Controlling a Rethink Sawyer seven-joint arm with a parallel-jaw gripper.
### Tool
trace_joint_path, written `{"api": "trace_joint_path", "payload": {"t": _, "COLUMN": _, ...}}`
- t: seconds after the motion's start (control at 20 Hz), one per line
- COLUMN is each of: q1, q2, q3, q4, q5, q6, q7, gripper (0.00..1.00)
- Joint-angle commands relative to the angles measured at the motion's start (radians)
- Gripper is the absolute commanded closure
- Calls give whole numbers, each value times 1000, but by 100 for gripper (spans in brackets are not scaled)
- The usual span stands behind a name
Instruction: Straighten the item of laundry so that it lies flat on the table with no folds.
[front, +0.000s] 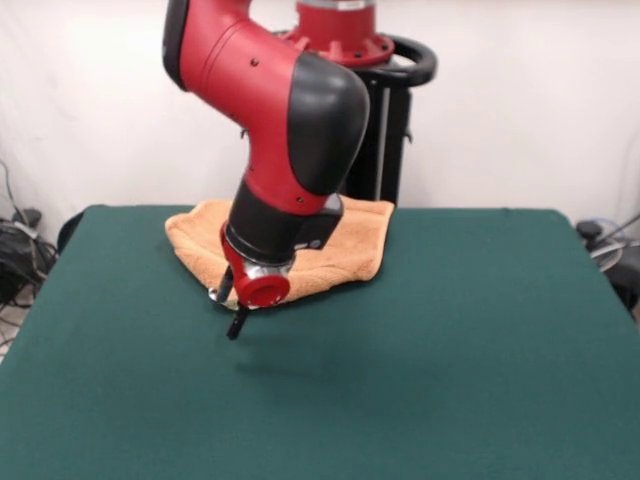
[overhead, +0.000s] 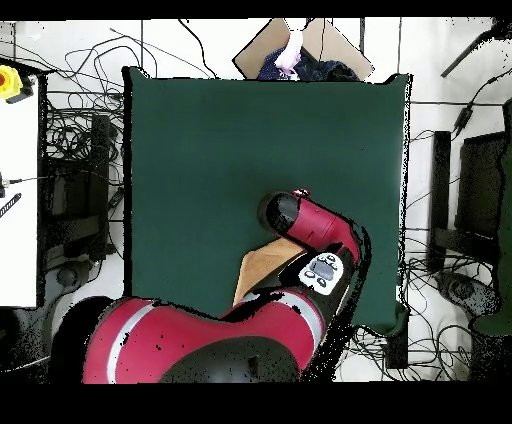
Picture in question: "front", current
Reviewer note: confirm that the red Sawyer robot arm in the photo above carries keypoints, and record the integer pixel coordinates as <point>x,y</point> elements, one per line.
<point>280,125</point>

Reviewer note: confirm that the orange terry towel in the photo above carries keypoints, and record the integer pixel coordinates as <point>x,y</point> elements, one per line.
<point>355,245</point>

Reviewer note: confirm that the dark green table cloth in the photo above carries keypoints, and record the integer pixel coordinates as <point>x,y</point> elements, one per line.
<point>500,375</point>

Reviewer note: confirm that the small black oval device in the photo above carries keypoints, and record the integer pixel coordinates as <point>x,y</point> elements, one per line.
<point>590,230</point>

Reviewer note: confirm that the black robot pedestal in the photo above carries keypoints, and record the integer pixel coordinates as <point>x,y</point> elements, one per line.
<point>395,150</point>

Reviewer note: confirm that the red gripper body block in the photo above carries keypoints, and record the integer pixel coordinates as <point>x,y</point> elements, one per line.
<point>262,292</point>

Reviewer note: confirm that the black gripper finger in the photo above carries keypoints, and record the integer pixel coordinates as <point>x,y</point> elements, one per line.
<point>226,285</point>
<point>237,324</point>

